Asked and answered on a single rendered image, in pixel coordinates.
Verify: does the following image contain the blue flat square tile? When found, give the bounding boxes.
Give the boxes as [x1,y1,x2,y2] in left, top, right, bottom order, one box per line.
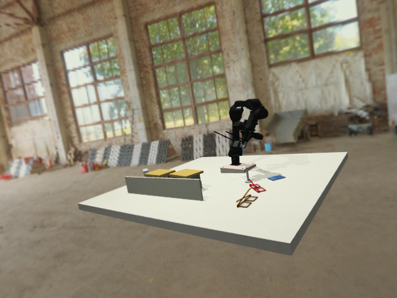
[268,175,286,181]

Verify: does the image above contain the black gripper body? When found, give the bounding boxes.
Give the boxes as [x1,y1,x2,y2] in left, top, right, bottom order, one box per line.
[233,118,264,140]

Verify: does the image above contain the grey rectangular panel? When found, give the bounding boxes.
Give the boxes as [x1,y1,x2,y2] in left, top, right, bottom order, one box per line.
[125,176,203,201]

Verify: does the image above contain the black glasses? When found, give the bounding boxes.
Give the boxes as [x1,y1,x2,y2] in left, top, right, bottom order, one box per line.
[214,131,248,148]

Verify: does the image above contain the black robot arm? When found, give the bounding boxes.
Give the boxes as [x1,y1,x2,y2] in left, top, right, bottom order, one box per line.
[228,98,268,166]

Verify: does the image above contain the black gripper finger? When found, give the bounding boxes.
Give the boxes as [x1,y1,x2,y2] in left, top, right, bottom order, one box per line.
[246,134,255,141]
[240,131,249,145]

